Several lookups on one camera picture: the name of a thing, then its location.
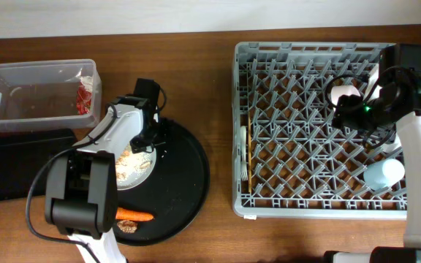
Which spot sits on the wooden chopstick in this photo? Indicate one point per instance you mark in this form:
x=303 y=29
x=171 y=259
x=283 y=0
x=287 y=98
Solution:
x=249 y=154

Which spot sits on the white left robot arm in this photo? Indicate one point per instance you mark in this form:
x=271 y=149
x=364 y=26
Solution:
x=81 y=196

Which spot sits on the clear plastic bin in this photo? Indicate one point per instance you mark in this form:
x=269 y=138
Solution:
x=41 y=95

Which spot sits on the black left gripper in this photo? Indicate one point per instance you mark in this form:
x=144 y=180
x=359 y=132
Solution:
x=138 y=145

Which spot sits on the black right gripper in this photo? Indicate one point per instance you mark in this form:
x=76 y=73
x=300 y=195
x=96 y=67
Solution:
x=345 y=112

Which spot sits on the white cup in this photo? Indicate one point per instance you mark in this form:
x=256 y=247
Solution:
x=391 y=146

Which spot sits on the black rectangular bin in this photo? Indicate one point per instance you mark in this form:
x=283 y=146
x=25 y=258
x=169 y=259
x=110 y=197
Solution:
x=22 y=156

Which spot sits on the pink bowl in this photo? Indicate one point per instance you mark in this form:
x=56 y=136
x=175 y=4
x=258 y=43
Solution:
x=338 y=91

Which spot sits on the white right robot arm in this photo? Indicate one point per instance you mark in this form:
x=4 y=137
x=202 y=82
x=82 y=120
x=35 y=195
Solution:
x=408 y=129

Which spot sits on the brown walnut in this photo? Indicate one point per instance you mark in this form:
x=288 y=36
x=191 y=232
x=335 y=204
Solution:
x=127 y=226

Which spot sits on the light blue cup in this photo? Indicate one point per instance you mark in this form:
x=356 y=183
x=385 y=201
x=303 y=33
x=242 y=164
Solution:
x=383 y=174

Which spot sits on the round black tray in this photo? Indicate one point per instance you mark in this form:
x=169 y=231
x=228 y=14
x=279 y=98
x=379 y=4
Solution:
x=173 y=193

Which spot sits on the grey plate with food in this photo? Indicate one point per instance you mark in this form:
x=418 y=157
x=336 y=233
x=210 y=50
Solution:
x=132 y=169

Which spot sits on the red and white wrapper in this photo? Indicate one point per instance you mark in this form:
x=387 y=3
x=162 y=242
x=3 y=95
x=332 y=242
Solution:
x=84 y=95

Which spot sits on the orange carrot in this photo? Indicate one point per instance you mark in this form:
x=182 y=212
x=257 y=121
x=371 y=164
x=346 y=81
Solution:
x=131 y=215

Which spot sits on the grey plastic dishwasher rack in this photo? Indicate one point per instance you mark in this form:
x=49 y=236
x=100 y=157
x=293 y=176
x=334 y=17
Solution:
x=301 y=166

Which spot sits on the white plastic fork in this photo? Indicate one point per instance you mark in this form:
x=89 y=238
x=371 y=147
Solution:
x=243 y=164

